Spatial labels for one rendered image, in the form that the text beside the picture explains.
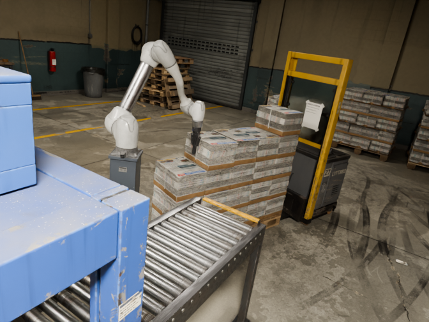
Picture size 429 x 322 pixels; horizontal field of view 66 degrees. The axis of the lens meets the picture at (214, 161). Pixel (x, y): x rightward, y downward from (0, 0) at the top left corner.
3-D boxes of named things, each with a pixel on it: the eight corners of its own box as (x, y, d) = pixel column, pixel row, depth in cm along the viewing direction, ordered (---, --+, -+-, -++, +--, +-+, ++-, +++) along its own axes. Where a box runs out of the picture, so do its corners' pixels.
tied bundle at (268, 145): (230, 149, 335) (233, 128, 327) (250, 147, 353) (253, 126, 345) (255, 162, 308) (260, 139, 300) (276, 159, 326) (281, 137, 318)
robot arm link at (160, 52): (180, 59, 236) (171, 57, 246) (168, 36, 224) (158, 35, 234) (166, 69, 233) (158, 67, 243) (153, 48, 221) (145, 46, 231)
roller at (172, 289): (114, 254, 169) (114, 246, 167) (187, 298, 147) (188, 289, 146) (106, 259, 165) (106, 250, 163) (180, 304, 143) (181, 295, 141)
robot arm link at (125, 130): (119, 149, 226) (120, 119, 219) (110, 142, 240) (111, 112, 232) (142, 147, 236) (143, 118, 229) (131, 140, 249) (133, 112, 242)
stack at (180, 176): (148, 241, 309) (154, 159, 281) (238, 214, 382) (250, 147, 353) (169, 264, 282) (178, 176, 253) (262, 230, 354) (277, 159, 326)
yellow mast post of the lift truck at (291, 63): (260, 192, 424) (288, 50, 365) (264, 191, 430) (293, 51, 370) (265, 195, 418) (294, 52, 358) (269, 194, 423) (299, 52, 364)
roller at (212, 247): (158, 228, 197) (163, 225, 201) (225, 261, 175) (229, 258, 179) (159, 220, 195) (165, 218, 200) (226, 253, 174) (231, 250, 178)
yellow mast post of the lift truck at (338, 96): (301, 216, 378) (341, 58, 318) (306, 214, 383) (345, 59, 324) (307, 220, 371) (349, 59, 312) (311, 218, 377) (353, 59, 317)
